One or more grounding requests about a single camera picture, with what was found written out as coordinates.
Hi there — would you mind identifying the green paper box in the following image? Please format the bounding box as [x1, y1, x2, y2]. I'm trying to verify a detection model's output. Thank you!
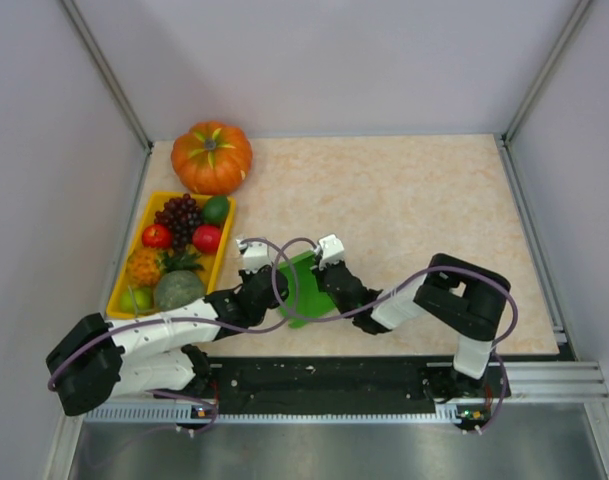
[278, 252, 335, 318]

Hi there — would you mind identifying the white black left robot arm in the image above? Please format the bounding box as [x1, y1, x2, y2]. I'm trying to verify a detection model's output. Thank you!
[46, 266, 289, 416]

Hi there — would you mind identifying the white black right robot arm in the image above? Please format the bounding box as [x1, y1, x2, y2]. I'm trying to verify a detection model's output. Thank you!
[312, 253, 518, 403]

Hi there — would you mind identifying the yellow plastic tray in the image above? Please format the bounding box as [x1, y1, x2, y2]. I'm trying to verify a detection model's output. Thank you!
[106, 192, 236, 319]

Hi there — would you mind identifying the red tomato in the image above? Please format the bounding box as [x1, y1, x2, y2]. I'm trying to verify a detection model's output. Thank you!
[192, 224, 222, 255]

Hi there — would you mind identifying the grey green melon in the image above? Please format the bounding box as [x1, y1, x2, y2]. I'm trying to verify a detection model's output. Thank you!
[153, 271, 206, 311]

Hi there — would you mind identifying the green lime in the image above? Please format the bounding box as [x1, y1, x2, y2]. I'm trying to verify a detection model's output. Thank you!
[202, 195, 230, 226]

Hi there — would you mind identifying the dark purple grape bunch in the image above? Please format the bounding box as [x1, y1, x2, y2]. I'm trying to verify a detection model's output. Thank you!
[154, 194, 203, 251]

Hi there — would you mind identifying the red apple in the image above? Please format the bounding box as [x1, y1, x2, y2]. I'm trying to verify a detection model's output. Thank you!
[141, 224, 173, 249]

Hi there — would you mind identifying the orange pineapple with leaves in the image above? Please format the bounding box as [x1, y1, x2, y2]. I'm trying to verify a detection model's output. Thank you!
[125, 247, 204, 288]

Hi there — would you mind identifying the green apple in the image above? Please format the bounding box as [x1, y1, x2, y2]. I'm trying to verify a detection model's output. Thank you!
[118, 287, 154, 314]

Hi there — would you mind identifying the orange pumpkin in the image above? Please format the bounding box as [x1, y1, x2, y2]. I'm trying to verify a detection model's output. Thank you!
[170, 121, 253, 195]

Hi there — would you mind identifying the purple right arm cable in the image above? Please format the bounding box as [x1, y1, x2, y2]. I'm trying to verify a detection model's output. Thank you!
[273, 237, 520, 436]

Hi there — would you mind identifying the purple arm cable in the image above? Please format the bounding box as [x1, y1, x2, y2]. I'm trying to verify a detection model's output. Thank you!
[273, 237, 520, 436]
[46, 237, 300, 391]

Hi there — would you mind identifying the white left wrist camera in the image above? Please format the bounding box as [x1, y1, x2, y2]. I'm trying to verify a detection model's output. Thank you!
[235, 238, 271, 273]

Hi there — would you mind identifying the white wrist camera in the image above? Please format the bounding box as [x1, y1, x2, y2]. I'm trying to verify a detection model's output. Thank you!
[235, 238, 271, 273]
[311, 234, 345, 270]

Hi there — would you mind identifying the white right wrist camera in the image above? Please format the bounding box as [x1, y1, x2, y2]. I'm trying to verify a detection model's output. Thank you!
[311, 234, 345, 270]

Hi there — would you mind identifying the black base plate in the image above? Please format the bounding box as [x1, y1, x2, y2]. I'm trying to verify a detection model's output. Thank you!
[178, 356, 511, 415]

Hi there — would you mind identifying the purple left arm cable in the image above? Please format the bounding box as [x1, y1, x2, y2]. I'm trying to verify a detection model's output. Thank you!
[46, 237, 300, 391]

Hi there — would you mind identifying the grey slotted cable duct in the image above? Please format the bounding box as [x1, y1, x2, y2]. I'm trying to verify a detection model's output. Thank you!
[84, 402, 463, 425]

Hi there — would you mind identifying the aluminium corner post left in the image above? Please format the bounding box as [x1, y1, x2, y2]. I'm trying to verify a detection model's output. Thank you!
[57, 0, 153, 154]

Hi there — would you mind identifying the aluminium corner post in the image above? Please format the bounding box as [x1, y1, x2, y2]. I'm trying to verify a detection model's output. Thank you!
[57, 0, 153, 154]
[501, 0, 595, 145]

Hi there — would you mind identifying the aluminium corner post right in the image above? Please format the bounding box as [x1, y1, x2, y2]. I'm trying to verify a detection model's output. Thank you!
[501, 0, 595, 145]

